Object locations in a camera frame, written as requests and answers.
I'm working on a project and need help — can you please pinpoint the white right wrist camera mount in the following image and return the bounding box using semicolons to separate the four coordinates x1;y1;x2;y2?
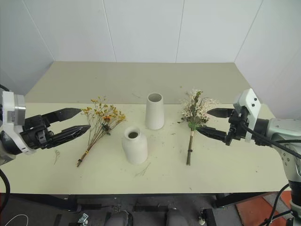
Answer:
232;88;262;144

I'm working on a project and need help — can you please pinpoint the white dried flower bouquet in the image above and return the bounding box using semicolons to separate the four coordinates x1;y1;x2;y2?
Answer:
177;88;221;166

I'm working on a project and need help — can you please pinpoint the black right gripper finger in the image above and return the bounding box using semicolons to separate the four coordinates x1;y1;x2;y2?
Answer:
206;107;235;119
196;126;228;142

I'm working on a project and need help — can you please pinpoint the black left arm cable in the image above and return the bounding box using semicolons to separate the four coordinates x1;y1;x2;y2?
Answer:
0;84;11;197

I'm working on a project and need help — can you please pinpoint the black robot body cable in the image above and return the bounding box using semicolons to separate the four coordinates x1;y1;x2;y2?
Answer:
263;182;293;226

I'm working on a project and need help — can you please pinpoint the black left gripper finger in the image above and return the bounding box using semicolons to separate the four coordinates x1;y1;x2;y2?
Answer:
50;124;92;147
43;108;82;125

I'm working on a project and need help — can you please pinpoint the tall white cone vase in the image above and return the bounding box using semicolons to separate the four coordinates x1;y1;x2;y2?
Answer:
145;92;165;130

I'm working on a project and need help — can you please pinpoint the thin white floor cable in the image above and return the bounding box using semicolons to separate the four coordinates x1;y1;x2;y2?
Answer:
8;213;30;226

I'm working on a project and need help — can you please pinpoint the silver metal caster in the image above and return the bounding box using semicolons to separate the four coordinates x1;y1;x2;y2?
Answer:
77;213;89;226
197;210;209;226

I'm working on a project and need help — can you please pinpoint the black table frame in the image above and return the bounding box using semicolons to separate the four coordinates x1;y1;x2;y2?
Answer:
0;192;284;214

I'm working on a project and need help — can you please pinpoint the yellow dried flower bouquet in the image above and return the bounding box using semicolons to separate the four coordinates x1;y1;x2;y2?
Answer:
76;96;127;168

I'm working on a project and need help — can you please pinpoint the short white bottle vase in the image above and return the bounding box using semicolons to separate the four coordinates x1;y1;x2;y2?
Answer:
121;126;148;165

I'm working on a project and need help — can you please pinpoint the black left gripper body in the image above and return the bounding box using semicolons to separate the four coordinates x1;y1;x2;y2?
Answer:
19;114;55;151

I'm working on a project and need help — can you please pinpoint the orange floor mat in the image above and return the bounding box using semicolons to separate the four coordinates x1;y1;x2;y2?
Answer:
235;190;293;226

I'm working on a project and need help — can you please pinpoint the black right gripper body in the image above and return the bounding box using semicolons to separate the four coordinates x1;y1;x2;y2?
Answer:
225;108;250;147

